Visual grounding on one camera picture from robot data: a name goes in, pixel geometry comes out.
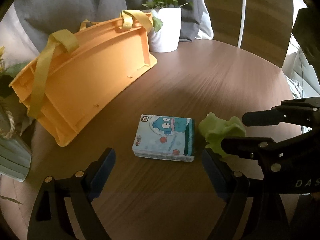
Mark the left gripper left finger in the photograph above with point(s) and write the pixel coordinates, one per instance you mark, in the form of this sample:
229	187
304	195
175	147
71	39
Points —
49	218

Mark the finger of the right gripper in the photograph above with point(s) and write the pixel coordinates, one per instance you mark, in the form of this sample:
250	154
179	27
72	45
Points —
297	115
255	148

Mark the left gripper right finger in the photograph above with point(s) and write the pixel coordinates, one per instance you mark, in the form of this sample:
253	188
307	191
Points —
267	218

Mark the red green furry plush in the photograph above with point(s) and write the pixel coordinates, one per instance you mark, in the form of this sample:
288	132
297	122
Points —
214	130

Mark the cartoon tissue pack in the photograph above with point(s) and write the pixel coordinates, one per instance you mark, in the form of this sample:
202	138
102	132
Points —
164	138

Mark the sunflower bouquet grey vase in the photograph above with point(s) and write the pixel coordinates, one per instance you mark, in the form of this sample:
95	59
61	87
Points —
15	153

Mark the orange plastic crate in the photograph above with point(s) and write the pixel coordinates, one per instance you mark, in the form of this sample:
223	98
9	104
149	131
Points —
78	74

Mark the white pot green plant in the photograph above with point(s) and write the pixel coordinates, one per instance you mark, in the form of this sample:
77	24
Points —
167	20

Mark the white curved lamp pole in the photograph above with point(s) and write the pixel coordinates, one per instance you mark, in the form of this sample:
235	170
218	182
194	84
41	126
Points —
242	23

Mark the white sheer curtain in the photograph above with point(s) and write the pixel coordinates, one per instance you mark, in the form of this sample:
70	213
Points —
18	47

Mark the grey curtain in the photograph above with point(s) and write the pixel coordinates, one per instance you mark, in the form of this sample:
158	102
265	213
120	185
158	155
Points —
39	18

